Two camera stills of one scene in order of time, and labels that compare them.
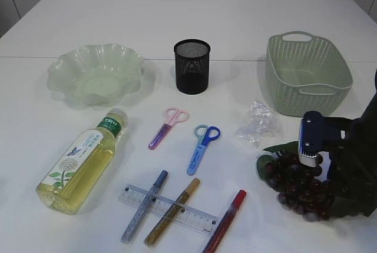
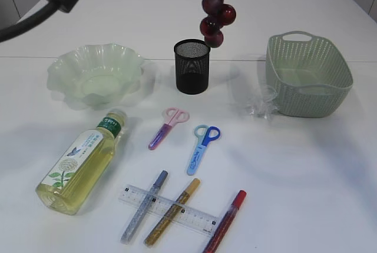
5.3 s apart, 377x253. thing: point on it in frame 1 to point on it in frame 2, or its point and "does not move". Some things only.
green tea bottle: x=78 y=168 does not move
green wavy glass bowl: x=98 y=74 does not move
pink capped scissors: x=172 y=115 does not move
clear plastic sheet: x=261 y=118 to x=261 y=102
